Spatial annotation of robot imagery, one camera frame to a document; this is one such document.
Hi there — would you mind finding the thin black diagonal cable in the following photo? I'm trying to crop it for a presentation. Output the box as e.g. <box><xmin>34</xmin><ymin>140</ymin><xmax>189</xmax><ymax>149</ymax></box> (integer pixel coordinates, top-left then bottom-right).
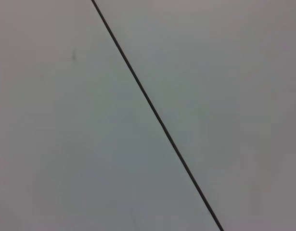
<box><xmin>90</xmin><ymin>0</ymin><xmax>225</xmax><ymax>231</ymax></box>

